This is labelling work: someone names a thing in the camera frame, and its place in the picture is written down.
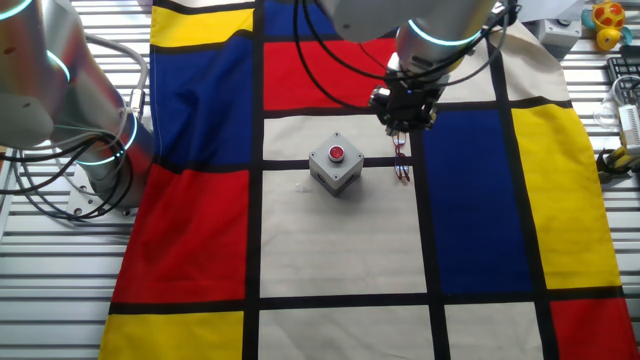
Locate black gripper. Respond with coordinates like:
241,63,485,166
375,84,444,140

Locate red thin-framed glasses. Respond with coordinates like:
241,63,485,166
392,131,413,184

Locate grey box with red button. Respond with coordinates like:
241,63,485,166
308,131,365,198

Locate colour-block patterned cloth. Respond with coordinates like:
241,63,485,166
98,0,640,360

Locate small grey metal box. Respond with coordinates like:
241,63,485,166
535,17,584,61

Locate pale grey sheet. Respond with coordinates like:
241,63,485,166
517,0,586,22

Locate yellow and black tool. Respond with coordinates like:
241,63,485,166
595,144,640,177

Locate white ribbed device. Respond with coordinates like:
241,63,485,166
618,103,640,157

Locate black keyboard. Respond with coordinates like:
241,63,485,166
606,55,640,107

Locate yellow turtle toy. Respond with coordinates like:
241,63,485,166
581,0,634,52

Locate silver depth camera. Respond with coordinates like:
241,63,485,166
368,85,393,109

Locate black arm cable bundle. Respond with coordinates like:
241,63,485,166
0,0,522,222

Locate thick grey hose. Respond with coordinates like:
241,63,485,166
79,30,151,121

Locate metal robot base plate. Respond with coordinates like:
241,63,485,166
64,167,141,222

